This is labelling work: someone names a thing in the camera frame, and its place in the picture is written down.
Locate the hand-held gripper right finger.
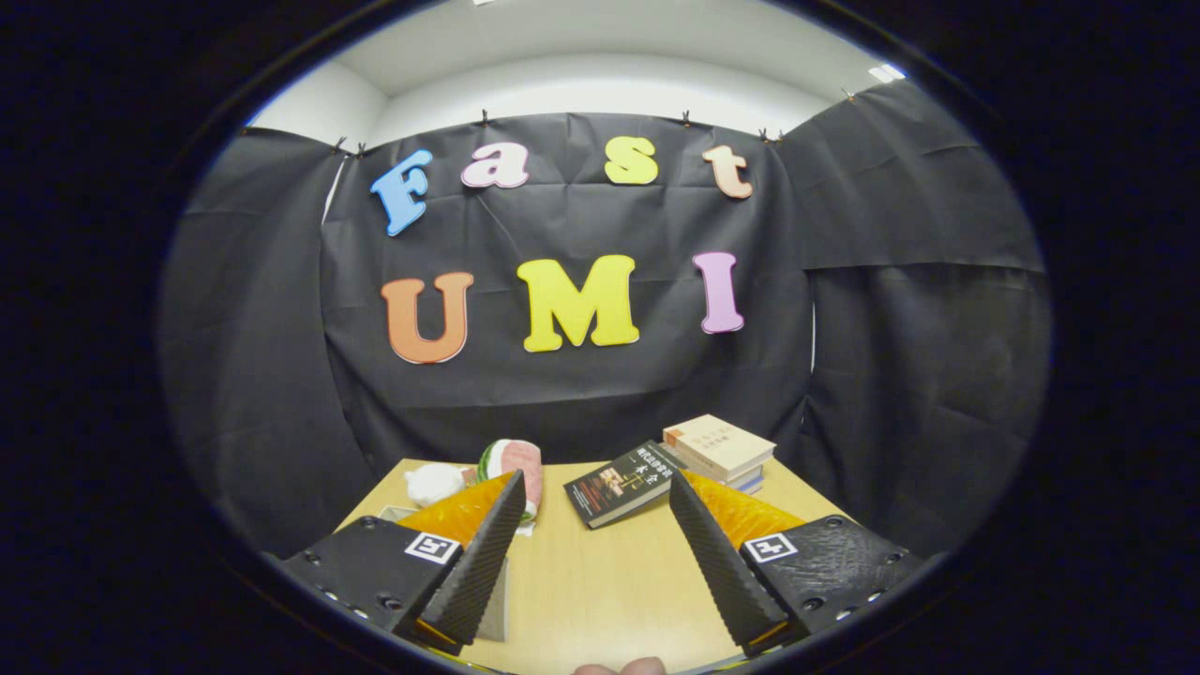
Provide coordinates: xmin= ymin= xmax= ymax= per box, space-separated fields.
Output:
xmin=668 ymin=472 xmax=924 ymax=657

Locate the white plush toy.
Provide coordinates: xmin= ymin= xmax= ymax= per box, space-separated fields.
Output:
xmin=405 ymin=463 xmax=467 ymax=508

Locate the black backdrop cloth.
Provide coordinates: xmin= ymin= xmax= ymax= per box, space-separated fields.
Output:
xmin=157 ymin=80 xmax=1051 ymax=559

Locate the watermelon slice plush toy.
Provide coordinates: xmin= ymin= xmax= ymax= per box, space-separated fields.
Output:
xmin=476 ymin=439 xmax=544 ymax=521

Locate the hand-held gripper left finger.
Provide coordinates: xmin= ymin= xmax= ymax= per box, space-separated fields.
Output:
xmin=281 ymin=471 xmax=528 ymax=655

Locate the cream fabric storage box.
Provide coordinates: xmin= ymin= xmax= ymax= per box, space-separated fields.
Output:
xmin=380 ymin=504 xmax=512 ymax=644

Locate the black cover book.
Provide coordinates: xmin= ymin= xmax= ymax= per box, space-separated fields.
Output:
xmin=563 ymin=441 xmax=685 ymax=530

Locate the white cover book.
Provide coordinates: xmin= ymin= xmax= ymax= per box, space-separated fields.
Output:
xmin=694 ymin=459 xmax=765 ymax=490

